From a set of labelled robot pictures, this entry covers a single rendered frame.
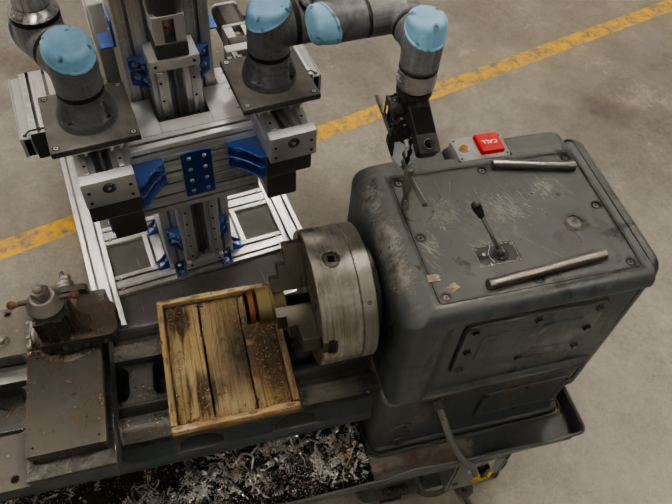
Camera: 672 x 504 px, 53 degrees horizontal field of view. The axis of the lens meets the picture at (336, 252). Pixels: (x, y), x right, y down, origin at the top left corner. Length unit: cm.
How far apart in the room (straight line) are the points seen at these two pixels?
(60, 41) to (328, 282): 85
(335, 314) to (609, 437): 164
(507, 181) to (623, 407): 149
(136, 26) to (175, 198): 50
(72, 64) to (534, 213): 111
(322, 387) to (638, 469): 148
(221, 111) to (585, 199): 101
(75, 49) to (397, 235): 86
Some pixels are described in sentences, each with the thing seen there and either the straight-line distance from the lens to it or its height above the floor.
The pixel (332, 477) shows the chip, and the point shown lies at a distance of 193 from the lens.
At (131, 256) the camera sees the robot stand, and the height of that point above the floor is 21.
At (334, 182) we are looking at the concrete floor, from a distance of 324.
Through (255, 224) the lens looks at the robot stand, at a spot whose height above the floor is 21.
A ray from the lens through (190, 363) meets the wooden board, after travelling 170.
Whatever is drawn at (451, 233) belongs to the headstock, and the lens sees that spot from 148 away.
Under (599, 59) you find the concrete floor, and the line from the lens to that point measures 437.
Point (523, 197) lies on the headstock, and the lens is 160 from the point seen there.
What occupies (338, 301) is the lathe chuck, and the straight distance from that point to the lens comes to 140.
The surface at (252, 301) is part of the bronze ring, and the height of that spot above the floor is 112.
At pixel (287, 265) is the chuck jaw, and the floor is 116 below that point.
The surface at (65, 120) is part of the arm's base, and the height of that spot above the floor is 119.
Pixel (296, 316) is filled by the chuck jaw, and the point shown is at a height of 111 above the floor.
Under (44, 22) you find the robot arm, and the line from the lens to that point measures 181.
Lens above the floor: 238
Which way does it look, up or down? 53 degrees down
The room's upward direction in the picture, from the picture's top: 6 degrees clockwise
